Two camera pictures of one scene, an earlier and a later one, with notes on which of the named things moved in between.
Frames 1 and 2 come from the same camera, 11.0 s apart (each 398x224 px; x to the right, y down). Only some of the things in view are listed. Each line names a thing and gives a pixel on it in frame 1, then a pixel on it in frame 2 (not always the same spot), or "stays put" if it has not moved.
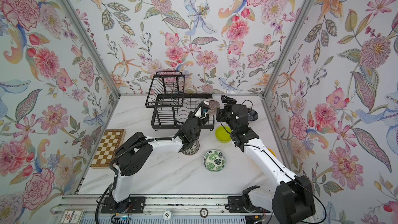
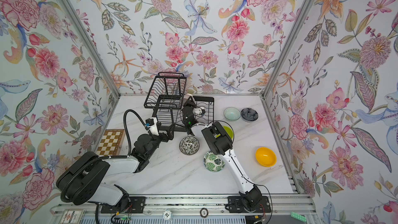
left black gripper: x=190 y=115 → x=169 y=137
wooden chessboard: x=112 y=140 stays put
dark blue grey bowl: x=252 y=114 stays put
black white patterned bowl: x=193 y=149 stays put
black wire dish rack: x=166 y=93 stays put
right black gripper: x=220 y=117 → x=189 y=105
